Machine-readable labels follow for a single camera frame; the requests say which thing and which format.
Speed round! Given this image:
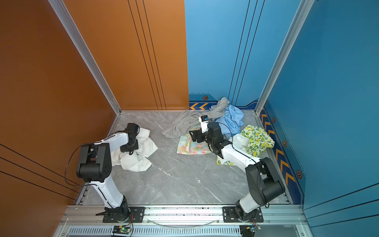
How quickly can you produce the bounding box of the white cloth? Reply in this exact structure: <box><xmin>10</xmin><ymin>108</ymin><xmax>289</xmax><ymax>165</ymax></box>
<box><xmin>111</xmin><ymin>128</ymin><xmax>158</xmax><ymax>172</ymax></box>

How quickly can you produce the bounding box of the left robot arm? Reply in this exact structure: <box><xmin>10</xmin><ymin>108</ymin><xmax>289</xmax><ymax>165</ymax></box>
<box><xmin>76</xmin><ymin>123</ymin><xmax>140</xmax><ymax>223</ymax></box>

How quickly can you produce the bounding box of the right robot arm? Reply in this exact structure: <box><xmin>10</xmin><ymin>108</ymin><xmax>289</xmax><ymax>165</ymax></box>
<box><xmin>189</xmin><ymin>122</ymin><xmax>286</xmax><ymax>222</ymax></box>

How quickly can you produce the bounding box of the pastel floral cloth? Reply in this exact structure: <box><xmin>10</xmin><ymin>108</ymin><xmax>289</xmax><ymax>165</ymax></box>
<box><xmin>177</xmin><ymin>133</ymin><xmax>211</xmax><ymax>155</ymax></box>

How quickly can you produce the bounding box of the grey cloth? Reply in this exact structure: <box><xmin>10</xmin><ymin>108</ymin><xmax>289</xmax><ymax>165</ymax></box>
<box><xmin>162</xmin><ymin>97</ymin><xmax>230</xmax><ymax>138</ymax></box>

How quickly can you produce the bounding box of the light blue cloth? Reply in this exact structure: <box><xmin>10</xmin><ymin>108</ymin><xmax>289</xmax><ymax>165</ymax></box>
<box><xmin>215</xmin><ymin>105</ymin><xmax>244</xmax><ymax>139</ymax></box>

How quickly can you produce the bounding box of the lemon print cloth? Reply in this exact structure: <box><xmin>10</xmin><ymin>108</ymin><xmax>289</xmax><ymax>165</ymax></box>
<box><xmin>217</xmin><ymin>125</ymin><xmax>275</xmax><ymax>169</ymax></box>

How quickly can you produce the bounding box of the left circuit board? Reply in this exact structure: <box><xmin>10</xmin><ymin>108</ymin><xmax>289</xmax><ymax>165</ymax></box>
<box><xmin>112</xmin><ymin>225</ymin><xmax>133</xmax><ymax>237</ymax></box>

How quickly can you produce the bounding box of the circuit board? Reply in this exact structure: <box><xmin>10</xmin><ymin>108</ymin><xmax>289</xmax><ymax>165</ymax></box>
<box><xmin>112</xmin><ymin>225</ymin><xmax>133</xmax><ymax>237</ymax></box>
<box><xmin>239</xmin><ymin>225</ymin><xmax>262</xmax><ymax>237</ymax></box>

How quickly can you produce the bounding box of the right circuit board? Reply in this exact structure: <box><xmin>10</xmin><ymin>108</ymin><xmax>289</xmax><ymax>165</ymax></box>
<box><xmin>239</xmin><ymin>225</ymin><xmax>262</xmax><ymax>237</ymax></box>

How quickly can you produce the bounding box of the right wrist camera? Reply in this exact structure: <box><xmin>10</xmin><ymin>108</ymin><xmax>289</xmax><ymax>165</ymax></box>
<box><xmin>199</xmin><ymin>115</ymin><xmax>209</xmax><ymax>133</ymax></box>

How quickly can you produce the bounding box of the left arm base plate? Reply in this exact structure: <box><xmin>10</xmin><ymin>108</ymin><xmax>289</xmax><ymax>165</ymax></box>
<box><xmin>103</xmin><ymin>206</ymin><xmax>145</xmax><ymax>223</ymax></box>

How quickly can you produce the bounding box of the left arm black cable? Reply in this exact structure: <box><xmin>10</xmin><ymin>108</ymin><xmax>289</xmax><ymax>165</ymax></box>
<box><xmin>64</xmin><ymin>142</ymin><xmax>98</xmax><ymax>187</ymax></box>

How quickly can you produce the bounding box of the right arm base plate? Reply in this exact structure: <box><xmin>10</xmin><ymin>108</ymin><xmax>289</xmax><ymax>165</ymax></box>
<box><xmin>222</xmin><ymin>206</ymin><xmax>264</xmax><ymax>223</ymax></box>

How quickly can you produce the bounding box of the aluminium front rail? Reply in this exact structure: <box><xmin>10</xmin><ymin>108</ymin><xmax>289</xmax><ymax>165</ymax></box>
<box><xmin>59</xmin><ymin>204</ymin><xmax>308</xmax><ymax>226</ymax></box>

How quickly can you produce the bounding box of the left corner aluminium post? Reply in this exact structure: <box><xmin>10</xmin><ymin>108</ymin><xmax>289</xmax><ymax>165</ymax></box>
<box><xmin>48</xmin><ymin>0</ymin><xmax>122</xmax><ymax>115</ymax></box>

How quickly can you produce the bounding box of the corner aluminium post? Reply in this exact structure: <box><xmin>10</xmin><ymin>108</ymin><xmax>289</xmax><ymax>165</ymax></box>
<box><xmin>254</xmin><ymin>0</ymin><xmax>314</xmax><ymax>116</ymax></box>
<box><xmin>48</xmin><ymin>0</ymin><xmax>122</xmax><ymax>115</ymax></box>

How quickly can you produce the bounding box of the right corner aluminium post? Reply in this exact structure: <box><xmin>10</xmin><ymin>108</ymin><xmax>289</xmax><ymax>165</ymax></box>
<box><xmin>254</xmin><ymin>0</ymin><xmax>314</xmax><ymax>116</ymax></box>

